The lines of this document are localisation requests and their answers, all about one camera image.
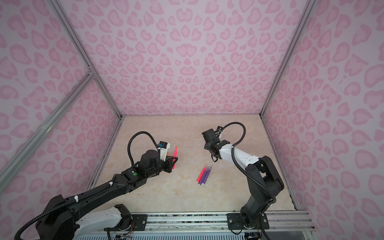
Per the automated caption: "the aluminium frame strut left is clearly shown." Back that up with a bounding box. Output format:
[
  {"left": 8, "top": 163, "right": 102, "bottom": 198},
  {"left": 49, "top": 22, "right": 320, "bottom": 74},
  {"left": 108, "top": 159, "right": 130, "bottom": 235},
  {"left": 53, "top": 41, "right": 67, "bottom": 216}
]
[{"left": 1, "top": 70, "right": 95, "bottom": 193}]

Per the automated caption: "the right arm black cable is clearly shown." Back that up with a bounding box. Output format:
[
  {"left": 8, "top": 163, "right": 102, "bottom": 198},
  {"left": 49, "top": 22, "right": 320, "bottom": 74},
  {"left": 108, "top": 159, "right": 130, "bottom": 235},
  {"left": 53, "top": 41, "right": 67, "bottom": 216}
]
[{"left": 218, "top": 121, "right": 278, "bottom": 205}]

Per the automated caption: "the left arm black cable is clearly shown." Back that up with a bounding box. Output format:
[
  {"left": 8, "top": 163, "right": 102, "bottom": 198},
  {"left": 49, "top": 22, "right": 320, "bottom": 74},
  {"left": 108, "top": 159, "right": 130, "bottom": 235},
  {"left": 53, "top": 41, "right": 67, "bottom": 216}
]
[{"left": 127, "top": 131, "right": 159, "bottom": 167}]

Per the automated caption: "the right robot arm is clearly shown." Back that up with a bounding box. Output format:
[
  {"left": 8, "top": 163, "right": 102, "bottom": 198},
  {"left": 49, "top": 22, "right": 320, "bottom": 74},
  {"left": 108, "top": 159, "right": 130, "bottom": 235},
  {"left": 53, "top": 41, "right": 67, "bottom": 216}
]
[{"left": 202, "top": 128, "right": 285, "bottom": 229}]

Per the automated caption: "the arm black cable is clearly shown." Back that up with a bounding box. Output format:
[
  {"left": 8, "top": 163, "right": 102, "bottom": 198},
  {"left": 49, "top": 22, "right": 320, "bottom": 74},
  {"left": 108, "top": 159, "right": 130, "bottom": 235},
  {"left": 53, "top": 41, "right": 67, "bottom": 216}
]
[
  {"left": 127, "top": 131, "right": 159, "bottom": 167},
  {"left": 218, "top": 121, "right": 278, "bottom": 205}
]

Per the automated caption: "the purple highlighter pen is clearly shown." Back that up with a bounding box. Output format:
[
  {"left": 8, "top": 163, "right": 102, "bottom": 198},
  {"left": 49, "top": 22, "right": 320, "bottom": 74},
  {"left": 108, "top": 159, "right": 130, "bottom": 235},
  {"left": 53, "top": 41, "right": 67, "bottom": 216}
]
[
  {"left": 198, "top": 166, "right": 210, "bottom": 186},
  {"left": 201, "top": 167, "right": 212, "bottom": 185}
]

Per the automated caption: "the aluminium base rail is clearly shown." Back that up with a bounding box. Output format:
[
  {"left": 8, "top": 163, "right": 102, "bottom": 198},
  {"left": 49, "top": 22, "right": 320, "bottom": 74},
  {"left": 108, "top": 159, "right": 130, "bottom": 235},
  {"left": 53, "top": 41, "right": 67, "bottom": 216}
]
[{"left": 55, "top": 210, "right": 319, "bottom": 240}]

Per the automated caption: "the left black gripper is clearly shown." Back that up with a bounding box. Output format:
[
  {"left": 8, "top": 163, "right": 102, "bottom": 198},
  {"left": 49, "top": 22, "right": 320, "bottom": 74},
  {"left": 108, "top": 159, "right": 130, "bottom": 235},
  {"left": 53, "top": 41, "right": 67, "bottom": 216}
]
[{"left": 147, "top": 154, "right": 179, "bottom": 180}]

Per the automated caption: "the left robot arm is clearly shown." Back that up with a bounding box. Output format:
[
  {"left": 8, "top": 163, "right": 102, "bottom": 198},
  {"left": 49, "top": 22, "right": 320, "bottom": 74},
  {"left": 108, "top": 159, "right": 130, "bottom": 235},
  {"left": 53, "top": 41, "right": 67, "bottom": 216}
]
[{"left": 14, "top": 150, "right": 178, "bottom": 240}]

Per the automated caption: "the pink highlighter pen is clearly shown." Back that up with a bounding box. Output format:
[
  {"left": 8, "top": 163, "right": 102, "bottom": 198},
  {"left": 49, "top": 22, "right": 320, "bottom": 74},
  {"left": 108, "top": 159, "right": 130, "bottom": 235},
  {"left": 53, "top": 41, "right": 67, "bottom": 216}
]
[
  {"left": 196, "top": 166, "right": 207, "bottom": 185},
  {"left": 172, "top": 147, "right": 178, "bottom": 170}
]

